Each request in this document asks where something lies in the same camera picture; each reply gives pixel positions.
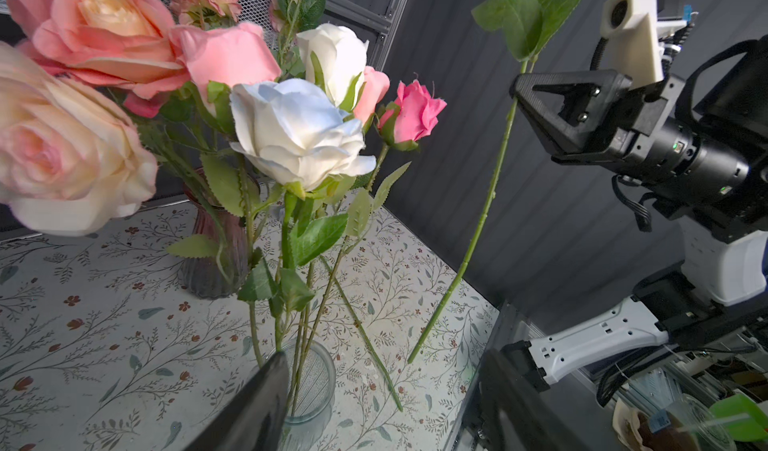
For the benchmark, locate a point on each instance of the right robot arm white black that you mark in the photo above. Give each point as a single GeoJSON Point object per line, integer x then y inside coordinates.
{"type": "Point", "coordinates": [720, 285]}

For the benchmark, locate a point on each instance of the coral red artificial rose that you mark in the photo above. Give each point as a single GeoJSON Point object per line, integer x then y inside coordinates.
{"type": "Point", "coordinates": [527, 27]}

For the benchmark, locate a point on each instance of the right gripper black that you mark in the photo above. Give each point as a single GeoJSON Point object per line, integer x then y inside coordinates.
{"type": "Point", "coordinates": [590, 118]}

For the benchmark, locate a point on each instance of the pale blue white rose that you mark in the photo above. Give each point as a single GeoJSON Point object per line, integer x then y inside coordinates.
{"type": "Point", "coordinates": [294, 134]}

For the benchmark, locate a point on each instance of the light pink rosebud stem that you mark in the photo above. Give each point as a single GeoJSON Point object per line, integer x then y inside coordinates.
{"type": "Point", "coordinates": [411, 116]}

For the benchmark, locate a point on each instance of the salmon pink artificial rose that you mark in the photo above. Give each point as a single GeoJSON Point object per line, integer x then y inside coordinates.
{"type": "Point", "coordinates": [105, 43]}

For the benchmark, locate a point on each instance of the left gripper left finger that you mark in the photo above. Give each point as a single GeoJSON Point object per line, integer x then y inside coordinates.
{"type": "Point", "coordinates": [254, 418]}

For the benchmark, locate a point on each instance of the pale pink carnation spray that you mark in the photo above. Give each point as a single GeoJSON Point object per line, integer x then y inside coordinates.
{"type": "Point", "coordinates": [288, 18]}

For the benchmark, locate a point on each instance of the white rosebud stem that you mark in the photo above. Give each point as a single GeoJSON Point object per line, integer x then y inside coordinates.
{"type": "Point", "coordinates": [334, 59]}

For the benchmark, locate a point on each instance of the small light pink rose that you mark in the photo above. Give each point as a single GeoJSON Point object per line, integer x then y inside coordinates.
{"type": "Point", "coordinates": [376, 85]}

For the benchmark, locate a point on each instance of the clear ribbed glass vase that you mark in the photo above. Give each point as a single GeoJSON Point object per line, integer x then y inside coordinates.
{"type": "Point", "coordinates": [309, 413]}

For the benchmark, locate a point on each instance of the pink ribbed glass vase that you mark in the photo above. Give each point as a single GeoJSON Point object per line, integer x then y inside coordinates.
{"type": "Point", "coordinates": [216, 261]}

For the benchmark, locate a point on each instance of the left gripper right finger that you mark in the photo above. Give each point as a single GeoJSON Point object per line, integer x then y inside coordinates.
{"type": "Point", "coordinates": [515, 416]}

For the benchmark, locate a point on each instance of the cream white artificial rose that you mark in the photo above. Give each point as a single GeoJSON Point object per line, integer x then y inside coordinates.
{"type": "Point", "coordinates": [71, 159]}

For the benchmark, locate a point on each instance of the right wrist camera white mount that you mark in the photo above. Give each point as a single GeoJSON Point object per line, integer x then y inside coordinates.
{"type": "Point", "coordinates": [643, 37]}

